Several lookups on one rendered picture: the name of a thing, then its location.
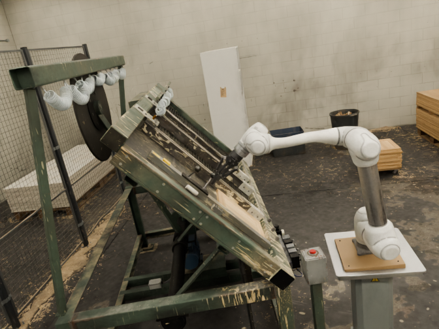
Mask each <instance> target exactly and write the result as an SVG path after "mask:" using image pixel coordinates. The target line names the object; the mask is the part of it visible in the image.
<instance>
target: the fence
mask: <svg viewBox="0 0 439 329"><path fill-rule="evenodd" d="M153 152H154V151H153V150H152V151H151V152H150V153H149V155H148V156H147V158H149V160H151V161H152V162H154V163H155V164H156V165H157V166H159V167H160V168H161V169H163V170H164V171H165V172H166V173H168V174H169V175H170V176H172V177H173V178H174V179H176V180H177V181H178V182H180V183H181V184H182V185H183V186H185V187H186V186H187V185H190V186H191V187H192V188H194V189H195V190H196V191H197V192H198V195H197V196H198V197H199V198H200V199H201V200H203V201H204V202H206V203H207V204H208V205H209V206H212V205H213V204H215V205H217V206H218V207H220V208H221V209H222V210H223V213H222V216H224V217H225V218H226V219H228V220H229V221H230V222H232V224H234V225H235V226H237V227H238V228H239V229H240V230H242V231H243V232H245V233H246V234H247V235H248V236H249V237H251V238H252V239H254V240H255V241H256V242H257V243H259V244H260V245H262V246H263V247H264V248H265V249H266V250H267V249H268V248H269V247H270V246H271V244H270V242H269V241H268V240H267V239H266V238H264V237H263V236H262V235H260V233H258V232H257V231H256V230H254V229H253V228H252V227H251V226H249V225H248V224H246V223H245V222H244V221H243V220H241V219H240V218H239V217H237V216H236V215H235V214H234V213H233V212H231V211H230V210H228V209H227V208H226V207H225V206H224V205H222V204H221V203H219V202H218V201H217V200H216V199H215V198H213V197H212V196H210V195H209V194H208V196H207V195H206V194H204V193H203V192H202V191H201V190H199V189H198V188H196V186H194V185H193V184H192V183H190V182H189V181H188V180H187V179H185V178H184V177H183V176H182V173H181V172H180V171H179V170H177V169H176V168H175V167H173V166H172V165H170V166H169V165H168V164H167V163H165V162H164V161H163V158H162V157H161V156H160V158H159V157H158V156H156V155H155V154H154V153H155V152H154V153H153ZM157 155H158V154H157Z"/></svg>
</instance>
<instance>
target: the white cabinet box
mask: <svg viewBox="0 0 439 329"><path fill-rule="evenodd" d="M200 56H201V63H202V67H203V74H204V81H205V86H206V93H207V97H208V104H209V109H210V116H211V120H212V127H213V132H214V136H215V137H217V138H218V139H219V140H220V141H222V142H223V143H224V144H225V145H226V146H227V147H228V148H230V149H231V150H232V151H233V150H234V147H235V146H236V145H237V143H238V142H239V141H240V140H241V138H242V136H243V135H244V133H245V132H246V131H247V130H248V129H249V125H248V116H247V110H246V101H245V96H244V88H243V83H242V73H241V68H240V60H239V54H238V46H235V47H230V48H223V49H219V50H211V51H207V52H202V53H200ZM243 160H244V161H246V162H247V164H248V166H252V160H253V155H252V154H251V153H249V154H248V156H247V157H246V158H244V157H243Z"/></svg>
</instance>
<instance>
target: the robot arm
mask: <svg viewBox="0 0 439 329"><path fill-rule="evenodd" d="M267 133H268V129H267V128H266V127H265V126H264V125H263V124H262V123H260V122H257V123H255V124H254V125H252V126H251V127H250V128H249V129H248V130H247V131H246V132H245V133H244V135H243V136H242V138H241V140H240V141H239V142H238V143H237V145H236V146H235V147H234V150H233V151H232V152H230V154H229V155H227V156H223V155H222V156H221V160H220V162H219V164H218V166H217V167H216V174H215V175H214V179H213V180H212V181H211V182H210V183H211V184H212V185H213V184H214V183H215V182H216V181H217V180H218V181H219V180H220V179H221V178H226V177H227V176H229V175H231V174H232V173H233V172H235V171H238V164H239V162H241V160H242V159H243V157H244V158H246V157H247V156H248V154H249V153H251V154H252V155H256V156H260V155H264V154H267V153H270V152H271V151H272V150H274V149H280V148H288V147H291V146H298V145H301V144H307V143H314V142H317V143H324V144H332V145H337V146H344V147H345V148H348V151H349V153H350V155H351V158H352V161H353V163H354V164H355V165H356V166H357V169H358V173H359V179H360V183H361V189H362V193H363V199H364V203H365V207H362V208H359V209H358V210H357V212H356V214H355V217H354V230H355V237H356V238H353V239H352V242H353V243H354V245H355V248H356V250H357V255H358V256H362V255H371V254H374V255H375V256H376V257H378V258H379V259H382V260H393V259H395V258H396V257H398V255H399V254H400V242H399V240H398V237H397V234H396V232H395V229H394V226H393V224H392V222H390V221H389V220H388V219H387V216H386V212H385V205H384V201H383V194H382V187H381V183H380V177H379V172H378V165H377V162H378V160H379V156H380V151H381V144H380V141H379V140H378V139H377V137H376V136H374V135H373V134H372V133H371V132H369V131H368V130H367V129H365V128H363V127H335V128H332V129H325V130H322V131H313V132H308V133H302V134H297V135H294V136H289V137H285V138H275V137H272V136H271V135H270V134H267ZM225 159H226V160H225ZM223 160H225V164H224V165H223V166H222V167H221V168H220V166H221V164H222V162H223ZM227 165H228V167H227V168H226V169H225V170H224V171H223V172H222V173H221V175H220V172H221V171H222V170H223V169H224V168H225V167H226V166H227ZM231 167H235V168H234V169H232V170H231V171H229V172H228V173H226V172H227V171H228V170H229V169H230V168H231ZM219 168H220V169H219Z"/></svg>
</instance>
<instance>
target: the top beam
mask: <svg viewBox="0 0 439 329"><path fill-rule="evenodd" d="M163 88H164V87H163V86H162V85H161V84H159V83H157V84H156V85H155V86H154V87H153V88H152V89H151V90H149V92H150V91H152V92H154V93H155V94H156V95H159V94H160V92H161V91H162V90H163ZM149 92H147V94H145V96H146V95H147V96H149V97H150V98H151V99H153V100H154V101H157V99H155V97H154V96H153V95H151V94H150V93H149ZM145 96H143V97H142V98H141V99H140V100H139V101H138V102H137V103H136V104H138V105H139V106H140V107H141V108H143V109H144V110H145V111H148V112H149V110H150V109H151V107H152V106H153V104H152V103H151V102H150V101H149V100H148V99H147V98H145ZM136 104H134V105H133V106H132V107H131V108H130V109H129V110H128V111H126V113H125V114H124V115H123V116H122V117H121V118H119V119H118V120H117V121H116V122H115V123H114V124H113V125H111V126H110V128H109V129H108V130H107V132H106V133H105V134H104V135H103V137H102V138H101V139H100V141H101V142H102V143H103V144H105V145H106V146H108V147H109V148H110V149H111V150H113V151H114V152H117V151H118V150H119V149H120V148H121V147H122V146H123V144H124V143H125V142H126V140H127V139H128V138H129V137H130V135H131V134H132V133H133V131H134V130H135V129H136V128H137V126H138V125H139V123H140V122H141V121H142V119H143V118H144V116H145V115H143V114H142V113H140V112H139V111H138V110H137V109H136V108H135V107H134V106H135V105H136Z"/></svg>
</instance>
